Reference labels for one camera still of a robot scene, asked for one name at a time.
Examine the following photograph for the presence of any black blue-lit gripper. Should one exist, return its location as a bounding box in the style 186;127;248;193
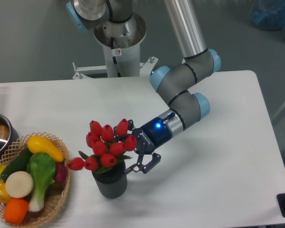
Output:
114;117;172;174

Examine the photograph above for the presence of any red tulip bouquet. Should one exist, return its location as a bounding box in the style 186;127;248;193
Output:
67;120;137;174

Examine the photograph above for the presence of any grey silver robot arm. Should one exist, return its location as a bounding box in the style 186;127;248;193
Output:
66;0;221;174

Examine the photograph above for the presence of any dark grey ribbed vase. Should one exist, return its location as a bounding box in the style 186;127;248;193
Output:
92;162;127;199

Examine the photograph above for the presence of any purple red radish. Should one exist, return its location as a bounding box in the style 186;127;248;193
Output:
53;163;68;183

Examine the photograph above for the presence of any woven wicker basket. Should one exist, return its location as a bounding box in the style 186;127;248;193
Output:
0;133;71;228

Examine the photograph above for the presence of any green bok choy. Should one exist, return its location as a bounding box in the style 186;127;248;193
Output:
27;152;56;212

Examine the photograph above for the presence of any yellow squash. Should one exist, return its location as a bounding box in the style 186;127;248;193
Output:
27;135;65;162

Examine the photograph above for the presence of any green cucumber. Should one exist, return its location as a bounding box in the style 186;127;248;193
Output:
0;147;33;181

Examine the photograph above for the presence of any cream round radish slice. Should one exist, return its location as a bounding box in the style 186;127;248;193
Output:
5;171;34;198

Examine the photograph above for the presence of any orange fruit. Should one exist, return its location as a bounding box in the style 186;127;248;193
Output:
3;198;29;225

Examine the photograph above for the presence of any yellow bell pepper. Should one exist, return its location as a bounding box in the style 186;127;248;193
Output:
0;181;12;204

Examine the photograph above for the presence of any blue plastic bag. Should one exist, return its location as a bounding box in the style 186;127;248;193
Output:
249;0;285;39

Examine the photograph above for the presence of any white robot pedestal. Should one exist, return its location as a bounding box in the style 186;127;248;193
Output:
73;13;159;79

